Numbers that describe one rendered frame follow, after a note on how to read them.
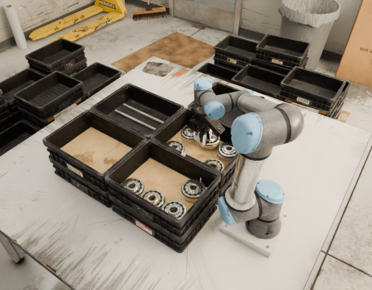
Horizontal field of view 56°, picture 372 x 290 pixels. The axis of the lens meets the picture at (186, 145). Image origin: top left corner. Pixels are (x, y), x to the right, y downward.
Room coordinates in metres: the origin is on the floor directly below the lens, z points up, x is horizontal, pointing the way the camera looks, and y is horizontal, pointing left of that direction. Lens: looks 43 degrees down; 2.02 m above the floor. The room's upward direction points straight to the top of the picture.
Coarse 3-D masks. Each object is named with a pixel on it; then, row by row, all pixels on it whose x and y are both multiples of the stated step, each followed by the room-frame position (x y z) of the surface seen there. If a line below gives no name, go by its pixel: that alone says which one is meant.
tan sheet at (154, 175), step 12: (144, 168) 1.13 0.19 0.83; (156, 168) 1.13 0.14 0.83; (168, 168) 1.13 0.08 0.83; (144, 180) 1.05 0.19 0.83; (156, 180) 1.05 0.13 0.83; (168, 180) 1.05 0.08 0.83; (180, 180) 1.05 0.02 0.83; (168, 192) 0.98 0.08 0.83; (180, 192) 0.98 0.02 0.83; (192, 204) 0.92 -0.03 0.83
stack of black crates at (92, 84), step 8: (96, 64) 2.70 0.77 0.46; (80, 72) 2.55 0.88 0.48; (88, 72) 2.62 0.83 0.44; (96, 72) 2.69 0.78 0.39; (104, 72) 2.66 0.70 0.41; (112, 72) 2.60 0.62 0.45; (120, 72) 2.54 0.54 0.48; (80, 80) 2.54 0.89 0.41; (88, 80) 2.59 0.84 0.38; (96, 80) 2.59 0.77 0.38; (104, 80) 2.59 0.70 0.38; (112, 80) 2.46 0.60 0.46; (88, 88) 2.47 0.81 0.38; (96, 88) 2.31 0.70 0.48; (88, 96) 2.25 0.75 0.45
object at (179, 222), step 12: (144, 144) 1.18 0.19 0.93; (156, 144) 1.18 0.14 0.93; (132, 156) 1.11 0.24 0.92; (180, 156) 1.11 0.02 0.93; (204, 168) 1.03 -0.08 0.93; (108, 180) 0.96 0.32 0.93; (216, 180) 0.96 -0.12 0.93; (132, 192) 0.90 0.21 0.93; (204, 192) 0.90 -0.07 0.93; (144, 204) 0.85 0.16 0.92; (168, 216) 0.78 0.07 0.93
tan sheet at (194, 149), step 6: (180, 132) 1.38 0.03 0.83; (174, 138) 1.34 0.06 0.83; (180, 138) 1.34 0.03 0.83; (186, 144) 1.29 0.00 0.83; (192, 144) 1.29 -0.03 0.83; (198, 144) 1.29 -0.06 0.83; (186, 150) 1.25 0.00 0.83; (192, 150) 1.25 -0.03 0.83; (198, 150) 1.25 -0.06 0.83; (204, 150) 1.25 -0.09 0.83; (210, 150) 1.25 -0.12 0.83; (216, 150) 1.25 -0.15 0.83; (192, 156) 1.21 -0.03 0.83; (198, 156) 1.21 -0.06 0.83; (204, 156) 1.21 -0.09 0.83; (210, 156) 1.21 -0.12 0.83; (216, 156) 1.21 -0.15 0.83; (222, 162) 1.16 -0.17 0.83; (228, 162) 1.16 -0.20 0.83
